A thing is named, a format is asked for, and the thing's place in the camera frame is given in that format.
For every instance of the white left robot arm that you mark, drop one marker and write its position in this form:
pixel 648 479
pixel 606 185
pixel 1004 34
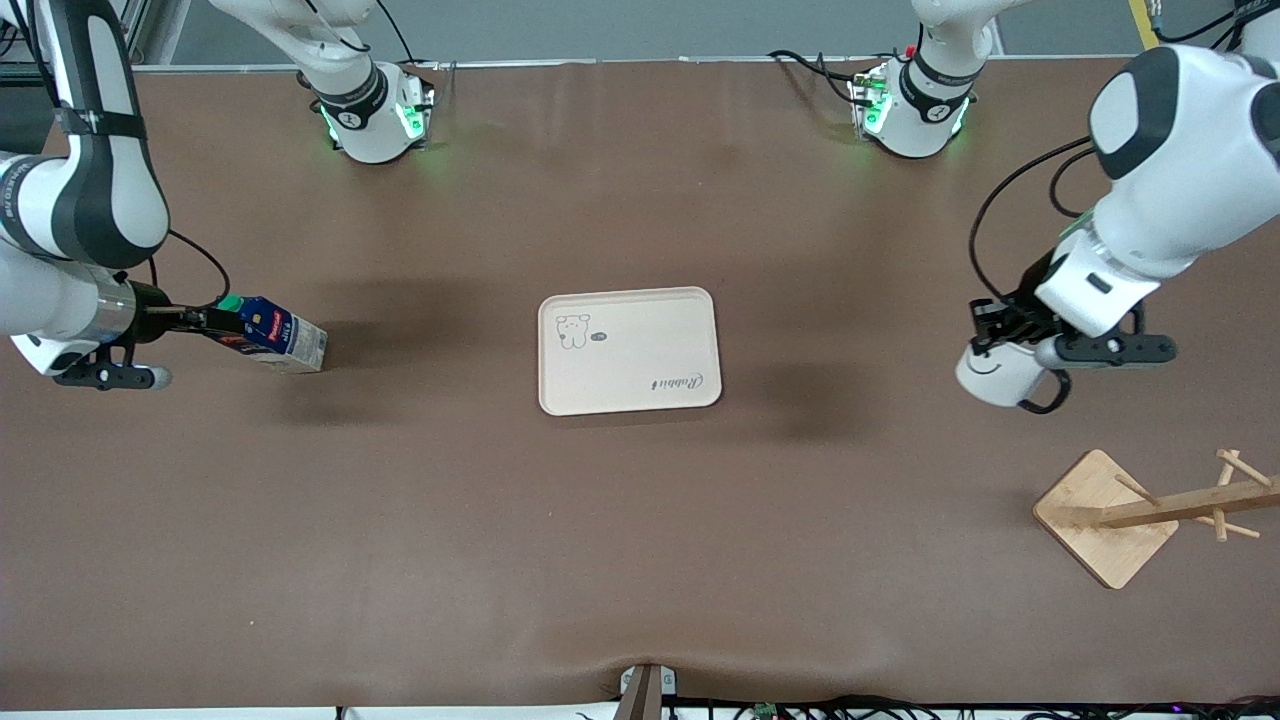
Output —
pixel 1180 190

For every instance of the blue milk carton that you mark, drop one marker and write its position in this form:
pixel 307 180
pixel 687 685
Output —
pixel 285 340

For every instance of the wooden mug tree stand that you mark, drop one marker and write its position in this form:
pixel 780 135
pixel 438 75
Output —
pixel 1100 530

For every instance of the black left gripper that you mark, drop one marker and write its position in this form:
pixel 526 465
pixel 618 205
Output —
pixel 1022 306

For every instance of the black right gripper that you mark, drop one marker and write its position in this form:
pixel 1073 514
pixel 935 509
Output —
pixel 150 311

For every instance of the table edge camera bracket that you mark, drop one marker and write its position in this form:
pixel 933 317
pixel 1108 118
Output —
pixel 645 695

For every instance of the cream tray with rabbit print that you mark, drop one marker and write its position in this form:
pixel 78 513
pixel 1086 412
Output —
pixel 630 350

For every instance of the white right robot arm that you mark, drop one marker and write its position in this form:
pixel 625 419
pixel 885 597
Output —
pixel 100 190

